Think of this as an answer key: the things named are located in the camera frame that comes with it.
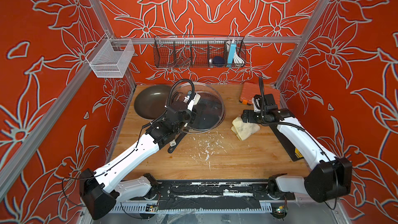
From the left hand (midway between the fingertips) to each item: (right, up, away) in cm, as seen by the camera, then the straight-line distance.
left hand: (192, 101), depth 72 cm
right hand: (+29, -8, +11) cm, 32 cm away
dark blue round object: (+16, +24, +23) cm, 37 cm away
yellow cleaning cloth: (+28, -17, +13) cm, 35 cm away
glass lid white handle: (-3, +8, +13) cm, 15 cm away
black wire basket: (+1, +33, +29) cm, 44 cm away
